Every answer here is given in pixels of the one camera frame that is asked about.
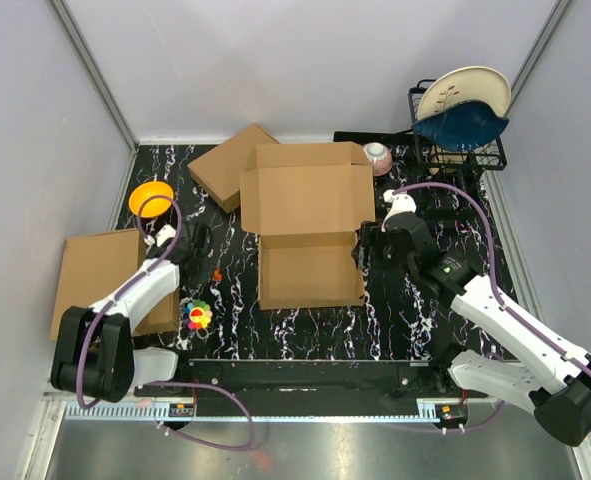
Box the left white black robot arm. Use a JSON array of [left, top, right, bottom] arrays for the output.
[[50, 222, 213, 410]]

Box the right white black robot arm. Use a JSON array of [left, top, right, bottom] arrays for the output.
[[352, 212, 591, 447]]

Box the closed cardboard box back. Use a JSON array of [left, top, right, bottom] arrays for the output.
[[189, 124, 278, 213]]

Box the small cardboard box left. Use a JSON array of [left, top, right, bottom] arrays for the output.
[[131, 259, 180, 336]]

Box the large cardboard box left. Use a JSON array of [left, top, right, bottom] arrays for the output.
[[50, 228, 145, 341]]

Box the orange bowl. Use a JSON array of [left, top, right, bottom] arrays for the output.
[[128, 181, 174, 219]]

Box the rainbow flower toy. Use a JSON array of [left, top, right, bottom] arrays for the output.
[[183, 301, 213, 330]]

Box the beige cup in rack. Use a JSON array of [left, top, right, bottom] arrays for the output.
[[429, 154, 464, 176]]

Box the pink patterned bowl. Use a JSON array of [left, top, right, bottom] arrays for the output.
[[363, 142, 393, 177]]

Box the blue leaf plate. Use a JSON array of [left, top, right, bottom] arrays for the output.
[[411, 101, 509, 152]]

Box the cream floral plate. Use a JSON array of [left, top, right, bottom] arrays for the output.
[[416, 66, 512, 120]]

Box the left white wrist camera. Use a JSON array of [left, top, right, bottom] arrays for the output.
[[144, 224, 176, 248]]

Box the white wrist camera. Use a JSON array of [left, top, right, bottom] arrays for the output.
[[144, 224, 176, 248], [382, 189, 417, 225]]

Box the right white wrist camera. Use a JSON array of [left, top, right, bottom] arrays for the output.
[[382, 189, 417, 225]]

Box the black wire dish rack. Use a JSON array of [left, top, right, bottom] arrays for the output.
[[332, 78, 509, 221]]

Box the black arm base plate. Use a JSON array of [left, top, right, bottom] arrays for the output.
[[171, 359, 482, 401]]

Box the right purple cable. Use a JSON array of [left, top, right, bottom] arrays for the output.
[[387, 181, 591, 437]]

